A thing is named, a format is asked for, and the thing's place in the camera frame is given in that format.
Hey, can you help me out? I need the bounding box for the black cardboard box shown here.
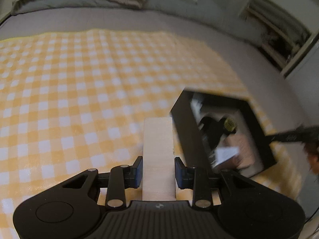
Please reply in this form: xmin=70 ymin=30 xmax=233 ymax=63
xmin=170 ymin=90 xmax=277 ymax=177

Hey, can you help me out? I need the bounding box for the long beige wooden block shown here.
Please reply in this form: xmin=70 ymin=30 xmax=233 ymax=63
xmin=142 ymin=117 xmax=176 ymax=201

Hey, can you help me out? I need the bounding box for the white USB charger cube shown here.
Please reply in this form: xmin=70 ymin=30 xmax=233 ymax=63
xmin=213 ymin=147 xmax=241 ymax=169

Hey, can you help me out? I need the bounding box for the black round tin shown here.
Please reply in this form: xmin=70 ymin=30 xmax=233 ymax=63
xmin=199 ymin=115 xmax=237 ymax=135

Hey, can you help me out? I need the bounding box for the pink tube white cap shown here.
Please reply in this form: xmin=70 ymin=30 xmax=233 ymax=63
xmin=190 ymin=99 xmax=202 ymax=122

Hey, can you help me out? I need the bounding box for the carved wooden coaster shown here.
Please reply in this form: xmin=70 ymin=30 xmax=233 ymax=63
xmin=221 ymin=134 xmax=255 ymax=169

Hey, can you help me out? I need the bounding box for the yellow checkered cloth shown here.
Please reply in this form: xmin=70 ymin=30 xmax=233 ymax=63
xmin=1 ymin=30 xmax=305 ymax=238

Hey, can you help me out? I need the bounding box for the window frame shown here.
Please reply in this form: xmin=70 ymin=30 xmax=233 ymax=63
xmin=241 ymin=0 xmax=318 ymax=77

